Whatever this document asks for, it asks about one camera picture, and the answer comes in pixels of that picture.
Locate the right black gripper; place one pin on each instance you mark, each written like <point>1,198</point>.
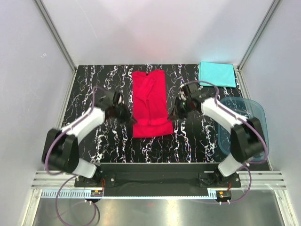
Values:
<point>176,114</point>

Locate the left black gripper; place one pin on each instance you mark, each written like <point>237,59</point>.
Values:
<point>128,119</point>

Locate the red t shirt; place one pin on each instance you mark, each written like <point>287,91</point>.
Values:
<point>150,105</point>

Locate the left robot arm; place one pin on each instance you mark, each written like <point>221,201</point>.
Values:
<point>61,149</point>

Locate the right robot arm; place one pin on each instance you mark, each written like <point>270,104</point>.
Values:
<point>247,139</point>

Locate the folded cyan t shirt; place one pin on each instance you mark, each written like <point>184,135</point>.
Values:
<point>220,75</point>

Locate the clear blue plastic bin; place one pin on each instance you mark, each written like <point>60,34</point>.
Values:
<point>247,108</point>

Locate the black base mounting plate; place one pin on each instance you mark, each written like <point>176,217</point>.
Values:
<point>180,180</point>

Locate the right aluminium frame post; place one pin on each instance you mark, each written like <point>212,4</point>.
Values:
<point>263,25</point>

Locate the aluminium frame post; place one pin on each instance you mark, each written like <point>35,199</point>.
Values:
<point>51,27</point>
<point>263,25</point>

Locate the left aluminium frame post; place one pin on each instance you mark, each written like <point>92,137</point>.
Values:
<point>51,27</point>

